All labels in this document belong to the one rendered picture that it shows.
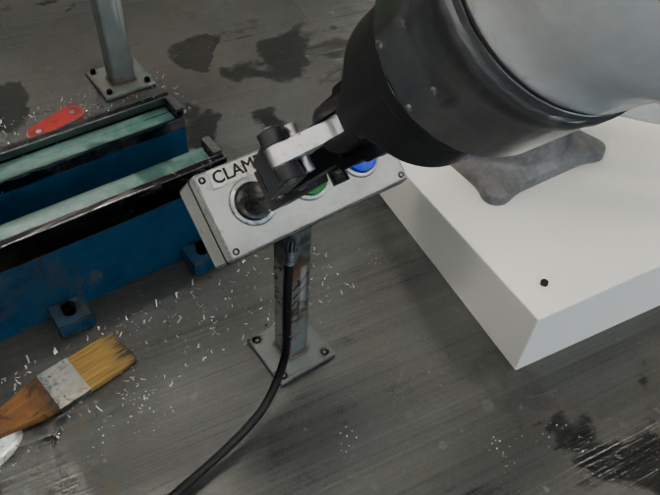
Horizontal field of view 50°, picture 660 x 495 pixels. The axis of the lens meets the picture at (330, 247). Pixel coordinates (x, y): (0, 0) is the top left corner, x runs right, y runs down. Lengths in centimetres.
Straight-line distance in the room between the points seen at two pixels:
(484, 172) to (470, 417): 28
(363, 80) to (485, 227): 53
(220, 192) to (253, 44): 70
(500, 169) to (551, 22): 65
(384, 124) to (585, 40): 11
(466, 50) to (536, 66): 2
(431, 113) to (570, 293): 52
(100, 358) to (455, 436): 37
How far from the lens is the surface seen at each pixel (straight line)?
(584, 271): 77
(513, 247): 78
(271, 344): 76
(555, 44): 20
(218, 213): 52
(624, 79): 20
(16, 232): 76
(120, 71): 111
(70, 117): 105
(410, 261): 86
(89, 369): 77
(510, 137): 25
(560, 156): 87
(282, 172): 31
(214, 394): 74
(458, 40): 22
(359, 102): 29
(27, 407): 77
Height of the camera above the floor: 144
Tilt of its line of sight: 48 degrees down
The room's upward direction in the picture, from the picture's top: 4 degrees clockwise
